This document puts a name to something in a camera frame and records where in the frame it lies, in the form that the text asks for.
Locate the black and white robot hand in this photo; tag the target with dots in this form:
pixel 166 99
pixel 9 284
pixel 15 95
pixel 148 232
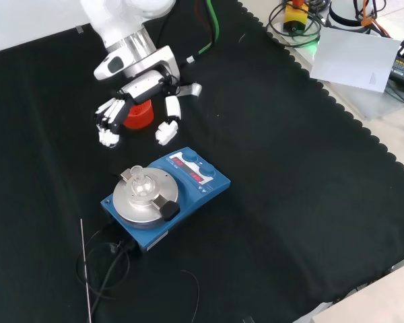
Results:
pixel 143 85

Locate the heater with blue base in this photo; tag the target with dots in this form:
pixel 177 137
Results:
pixel 188 208

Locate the red ribbed plastic cup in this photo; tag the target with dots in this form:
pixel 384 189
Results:
pixel 141 117

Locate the clear cloth clip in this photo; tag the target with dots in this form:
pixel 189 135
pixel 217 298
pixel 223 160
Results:
pixel 79 29
pixel 248 319

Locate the clear round-bottom flask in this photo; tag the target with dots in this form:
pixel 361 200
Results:
pixel 142 188

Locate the silver round heating block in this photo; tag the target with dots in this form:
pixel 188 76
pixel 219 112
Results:
pixel 134 212

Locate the yellow stop button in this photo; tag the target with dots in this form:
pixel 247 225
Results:
pixel 294 17

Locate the black bench cloth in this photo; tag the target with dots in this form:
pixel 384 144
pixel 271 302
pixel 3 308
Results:
pixel 289 168

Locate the thin metal probe rod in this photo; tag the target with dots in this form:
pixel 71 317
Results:
pixel 85 262

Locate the pale board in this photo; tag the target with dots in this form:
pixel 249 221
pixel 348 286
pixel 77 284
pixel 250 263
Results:
pixel 350 57

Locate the grey mounting plate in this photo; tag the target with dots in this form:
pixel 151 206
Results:
pixel 367 101

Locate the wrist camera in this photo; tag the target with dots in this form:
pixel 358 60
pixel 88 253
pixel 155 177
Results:
pixel 112 65

